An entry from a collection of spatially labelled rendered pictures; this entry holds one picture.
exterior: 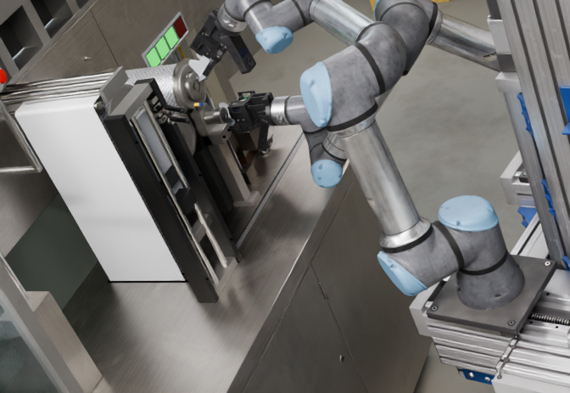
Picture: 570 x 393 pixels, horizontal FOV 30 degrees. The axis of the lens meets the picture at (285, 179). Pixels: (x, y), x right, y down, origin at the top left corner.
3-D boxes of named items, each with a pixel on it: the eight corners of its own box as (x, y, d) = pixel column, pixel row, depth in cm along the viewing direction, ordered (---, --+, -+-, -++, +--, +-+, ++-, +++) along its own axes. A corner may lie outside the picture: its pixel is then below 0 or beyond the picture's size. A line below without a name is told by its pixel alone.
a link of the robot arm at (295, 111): (329, 131, 268) (318, 103, 263) (291, 133, 273) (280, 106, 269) (339, 113, 273) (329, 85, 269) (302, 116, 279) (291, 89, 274)
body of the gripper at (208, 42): (200, 33, 268) (219, 2, 259) (228, 53, 268) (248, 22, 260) (187, 49, 262) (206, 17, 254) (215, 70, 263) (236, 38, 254)
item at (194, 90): (187, 95, 268) (189, 67, 270) (180, 96, 269) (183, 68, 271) (203, 103, 274) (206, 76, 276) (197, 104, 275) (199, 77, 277)
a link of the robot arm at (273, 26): (308, 23, 243) (283, -14, 246) (265, 46, 241) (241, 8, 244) (308, 39, 250) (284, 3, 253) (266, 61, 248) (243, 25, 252)
